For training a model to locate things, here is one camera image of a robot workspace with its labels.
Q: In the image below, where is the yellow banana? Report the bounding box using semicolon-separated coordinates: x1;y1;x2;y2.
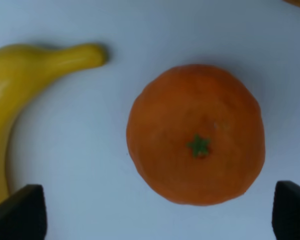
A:
0;43;107;203

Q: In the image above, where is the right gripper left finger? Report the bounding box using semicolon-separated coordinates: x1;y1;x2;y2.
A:
0;184;47;240

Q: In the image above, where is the orange mandarin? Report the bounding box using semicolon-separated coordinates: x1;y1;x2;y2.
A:
126;64;266;206

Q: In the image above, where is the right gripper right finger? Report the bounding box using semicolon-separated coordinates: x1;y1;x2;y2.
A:
271;180;300;240

